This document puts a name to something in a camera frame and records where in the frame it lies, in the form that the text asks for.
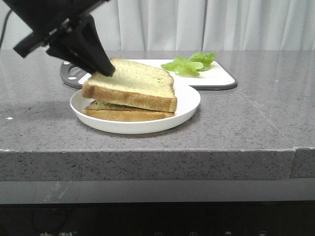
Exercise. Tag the toasted bread slice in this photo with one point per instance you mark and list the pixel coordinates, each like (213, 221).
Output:
(115, 112)
(133, 84)

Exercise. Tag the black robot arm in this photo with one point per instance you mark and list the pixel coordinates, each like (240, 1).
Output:
(53, 6)

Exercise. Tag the white pleated curtain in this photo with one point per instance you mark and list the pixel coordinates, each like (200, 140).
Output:
(208, 25)

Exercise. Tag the white round plate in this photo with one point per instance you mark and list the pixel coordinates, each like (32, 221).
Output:
(188, 100)

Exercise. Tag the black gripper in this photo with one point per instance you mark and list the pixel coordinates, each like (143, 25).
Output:
(71, 36)

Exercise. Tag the green lettuce leaf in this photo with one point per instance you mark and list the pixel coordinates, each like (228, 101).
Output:
(192, 66)

